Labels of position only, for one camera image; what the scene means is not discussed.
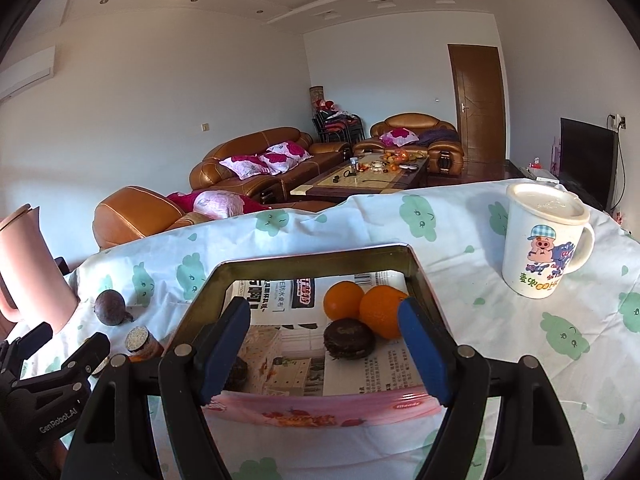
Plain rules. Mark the purple blanket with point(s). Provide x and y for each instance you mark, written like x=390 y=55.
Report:
x=440 y=136

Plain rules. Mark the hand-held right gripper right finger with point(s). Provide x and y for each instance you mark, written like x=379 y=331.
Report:
x=421 y=355

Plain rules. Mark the orange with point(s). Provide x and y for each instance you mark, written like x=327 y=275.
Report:
x=342 y=300
x=381 y=312

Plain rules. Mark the brown wooden door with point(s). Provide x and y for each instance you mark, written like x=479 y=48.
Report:
x=475 y=110

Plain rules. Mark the long brown leather sofa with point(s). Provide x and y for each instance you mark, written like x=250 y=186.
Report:
x=235 y=150

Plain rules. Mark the black television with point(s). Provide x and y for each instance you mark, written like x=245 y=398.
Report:
x=585 y=160

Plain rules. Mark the pink kettle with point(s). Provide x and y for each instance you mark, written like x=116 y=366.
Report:
x=30 y=270

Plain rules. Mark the wall socket with plug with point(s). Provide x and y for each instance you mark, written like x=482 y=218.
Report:
x=620 y=121

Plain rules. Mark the white air conditioner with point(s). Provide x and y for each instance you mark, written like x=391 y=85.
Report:
x=25 y=72

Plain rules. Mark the pile of small oranges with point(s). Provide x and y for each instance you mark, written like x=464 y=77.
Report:
x=395 y=158

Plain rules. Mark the green cloud print tablecloth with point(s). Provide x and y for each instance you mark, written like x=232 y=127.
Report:
x=500 y=360

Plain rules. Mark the wooden coffee table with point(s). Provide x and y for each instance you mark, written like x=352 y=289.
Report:
x=360 y=183

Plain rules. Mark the small brown bottle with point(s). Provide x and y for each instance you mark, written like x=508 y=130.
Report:
x=141 y=343

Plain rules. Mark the tall patterned vase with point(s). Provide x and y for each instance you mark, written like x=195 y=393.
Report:
x=316 y=102

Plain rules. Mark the white set-top box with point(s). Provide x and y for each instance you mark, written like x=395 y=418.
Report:
x=542 y=175

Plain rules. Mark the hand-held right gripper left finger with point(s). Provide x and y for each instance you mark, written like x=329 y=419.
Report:
x=226 y=350

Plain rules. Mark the pink flower pillow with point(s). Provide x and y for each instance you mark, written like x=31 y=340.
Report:
x=398 y=136
x=286 y=153
x=245 y=166

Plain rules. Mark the red plush toy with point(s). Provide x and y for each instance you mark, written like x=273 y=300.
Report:
x=326 y=105

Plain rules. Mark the newspaper sheet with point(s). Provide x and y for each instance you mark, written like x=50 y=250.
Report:
x=380 y=370

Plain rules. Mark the brown leather armchair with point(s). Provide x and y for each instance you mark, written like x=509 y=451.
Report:
x=130 y=215
x=410 y=121

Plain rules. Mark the dark passion fruit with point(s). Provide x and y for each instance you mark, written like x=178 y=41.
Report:
x=350 y=338
x=239 y=373
x=111 y=307

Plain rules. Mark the white cartoon pig mug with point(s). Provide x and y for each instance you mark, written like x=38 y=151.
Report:
x=537 y=240

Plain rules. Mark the metal tin box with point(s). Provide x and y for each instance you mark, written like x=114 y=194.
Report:
x=310 y=259

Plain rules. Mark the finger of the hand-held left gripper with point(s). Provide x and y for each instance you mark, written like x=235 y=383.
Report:
x=27 y=339
x=75 y=357

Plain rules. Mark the stack of black chairs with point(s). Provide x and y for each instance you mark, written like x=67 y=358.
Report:
x=340 y=127

